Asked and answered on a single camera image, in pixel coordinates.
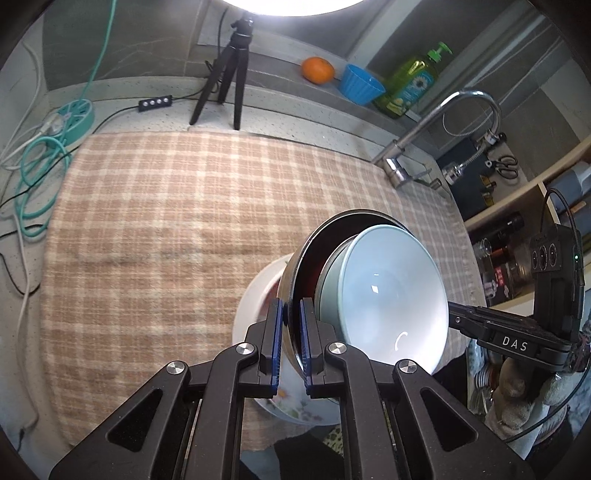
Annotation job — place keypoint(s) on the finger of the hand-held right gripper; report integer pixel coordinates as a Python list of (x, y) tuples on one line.
[(464, 316)]

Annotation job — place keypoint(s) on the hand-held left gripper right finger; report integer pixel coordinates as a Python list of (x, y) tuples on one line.
[(307, 350)]

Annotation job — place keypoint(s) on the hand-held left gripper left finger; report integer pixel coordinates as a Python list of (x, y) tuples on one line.
[(275, 350)]

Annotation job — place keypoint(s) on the large steel bowl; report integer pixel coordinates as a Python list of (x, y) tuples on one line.
[(292, 332)]

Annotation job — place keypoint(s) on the floral white plate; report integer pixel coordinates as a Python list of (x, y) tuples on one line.
[(251, 314)]

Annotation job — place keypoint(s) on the light blue ceramic bowl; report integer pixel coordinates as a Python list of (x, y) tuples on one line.
[(392, 295)]

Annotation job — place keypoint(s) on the person's right forearm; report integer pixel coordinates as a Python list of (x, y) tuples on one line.
[(549, 424)]

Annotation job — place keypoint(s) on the person's right hand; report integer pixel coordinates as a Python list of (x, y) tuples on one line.
[(512, 392)]

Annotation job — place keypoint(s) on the dark printed box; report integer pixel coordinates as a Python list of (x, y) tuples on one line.
[(508, 277)]

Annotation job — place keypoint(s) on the dark bottles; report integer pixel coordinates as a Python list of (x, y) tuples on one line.
[(503, 230)]

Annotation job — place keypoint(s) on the clear drinking glass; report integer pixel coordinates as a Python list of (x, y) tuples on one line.
[(481, 249)]

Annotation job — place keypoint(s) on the wooden shelf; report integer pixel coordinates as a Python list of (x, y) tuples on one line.
[(521, 196)]

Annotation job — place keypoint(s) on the dark knife block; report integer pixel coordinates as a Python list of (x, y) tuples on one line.
[(466, 184)]

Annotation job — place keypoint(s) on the checked cloth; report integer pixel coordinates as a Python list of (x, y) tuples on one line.
[(161, 230)]

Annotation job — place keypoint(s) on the chrome faucet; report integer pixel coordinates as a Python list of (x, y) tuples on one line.
[(401, 147)]

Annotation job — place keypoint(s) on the green dish soap bottle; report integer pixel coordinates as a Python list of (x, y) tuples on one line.
[(411, 83)]

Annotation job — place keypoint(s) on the blue fluted cup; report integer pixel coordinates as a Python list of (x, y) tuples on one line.
[(362, 85)]

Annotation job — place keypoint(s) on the orange fruit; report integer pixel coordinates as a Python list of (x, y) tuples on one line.
[(318, 70)]

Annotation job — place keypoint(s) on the black tripod stand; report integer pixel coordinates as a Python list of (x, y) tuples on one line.
[(238, 60)]

